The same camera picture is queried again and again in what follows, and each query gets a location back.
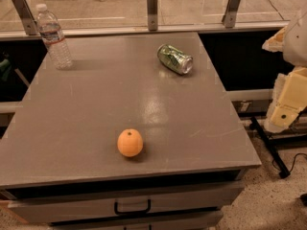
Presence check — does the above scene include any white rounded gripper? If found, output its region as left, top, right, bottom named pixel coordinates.
left=262, top=8, right=307, bottom=133

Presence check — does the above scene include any crushed green soda can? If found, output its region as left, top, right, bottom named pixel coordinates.
left=157, top=44, right=193, bottom=75

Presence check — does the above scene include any black drawer handle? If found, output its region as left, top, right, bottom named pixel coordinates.
left=113, top=199, right=152, bottom=216

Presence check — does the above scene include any orange fruit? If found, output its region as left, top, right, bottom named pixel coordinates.
left=117, top=128, right=143, bottom=157

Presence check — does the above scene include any grey drawer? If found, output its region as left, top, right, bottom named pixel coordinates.
left=9, top=181, right=244, bottom=223
left=51, top=211, right=223, bottom=230

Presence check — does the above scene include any clear plastic water bottle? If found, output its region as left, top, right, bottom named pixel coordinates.
left=36, top=4, right=73, bottom=70

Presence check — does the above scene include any metal rail bracket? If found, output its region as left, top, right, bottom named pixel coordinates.
left=12, top=0, right=38, bottom=35
left=147, top=0, right=158, bottom=31
left=222, top=0, right=241, bottom=28

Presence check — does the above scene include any grey horizontal window rail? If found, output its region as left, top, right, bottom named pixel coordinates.
left=0, top=20, right=291, bottom=42

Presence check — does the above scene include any middle metal rail bracket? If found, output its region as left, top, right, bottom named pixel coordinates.
left=147, top=0, right=158, bottom=31

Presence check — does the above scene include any black floor cable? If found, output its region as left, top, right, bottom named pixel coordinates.
left=272, top=152, right=307, bottom=173

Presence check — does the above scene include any grey upper drawer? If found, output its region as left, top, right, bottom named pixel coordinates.
left=9, top=181, right=244, bottom=223

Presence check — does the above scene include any black metal stand leg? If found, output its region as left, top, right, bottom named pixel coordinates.
left=249, top=117, right=291, bottom=179

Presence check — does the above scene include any right metal rail bracket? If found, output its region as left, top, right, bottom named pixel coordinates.
left=222, top=0, right=241, bottom=28

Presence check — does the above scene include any grey lower drawer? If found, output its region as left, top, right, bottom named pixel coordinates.
left=51, top=211, right=223, bottom=230

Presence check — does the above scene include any left metal rail bracket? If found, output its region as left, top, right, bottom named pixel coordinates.
left=12, top=0, right=38, bottom=35

